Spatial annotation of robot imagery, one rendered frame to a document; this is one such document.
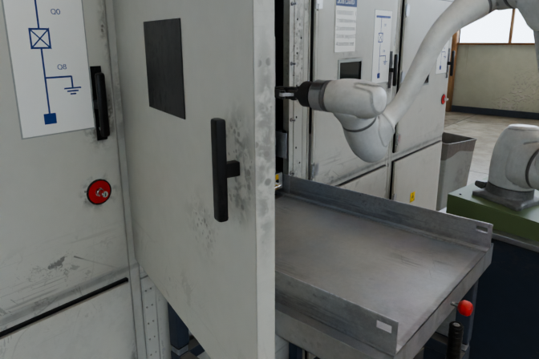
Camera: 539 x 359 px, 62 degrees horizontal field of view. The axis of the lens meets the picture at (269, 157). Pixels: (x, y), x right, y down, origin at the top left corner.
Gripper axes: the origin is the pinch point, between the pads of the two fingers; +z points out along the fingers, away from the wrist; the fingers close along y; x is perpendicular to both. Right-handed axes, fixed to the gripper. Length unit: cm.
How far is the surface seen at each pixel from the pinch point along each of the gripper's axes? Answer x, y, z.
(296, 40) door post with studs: 15.1, 16.9, -0.2
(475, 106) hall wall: -110, 786, 167
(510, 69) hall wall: -38, 786, 114
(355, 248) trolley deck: -38, -9, -41
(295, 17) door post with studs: 22.6, 16.4, -0.2
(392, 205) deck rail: -33, 14, -40
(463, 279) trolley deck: -38, -7, -68
